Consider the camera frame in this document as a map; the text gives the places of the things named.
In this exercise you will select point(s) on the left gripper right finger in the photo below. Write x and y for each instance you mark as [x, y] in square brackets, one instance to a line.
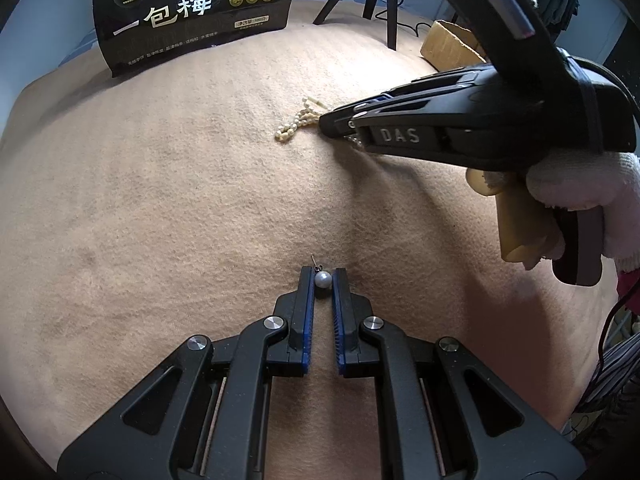
[442, 413]

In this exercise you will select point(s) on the beige blanket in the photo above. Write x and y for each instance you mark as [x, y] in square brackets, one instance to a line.
[138, 211]

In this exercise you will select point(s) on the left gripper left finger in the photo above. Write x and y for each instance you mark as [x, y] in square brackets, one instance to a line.
[202, 413]

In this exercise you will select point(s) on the cardboard box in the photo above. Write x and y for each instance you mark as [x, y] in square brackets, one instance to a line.
[448, 46]

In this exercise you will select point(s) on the white gloved right hand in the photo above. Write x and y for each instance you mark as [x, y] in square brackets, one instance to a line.
[569, 181]

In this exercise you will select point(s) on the black snack bag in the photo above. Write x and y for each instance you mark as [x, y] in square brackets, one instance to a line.
[137, 33]

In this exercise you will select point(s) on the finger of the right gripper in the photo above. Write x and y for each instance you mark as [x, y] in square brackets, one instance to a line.
[408, 130]
[439, 83]

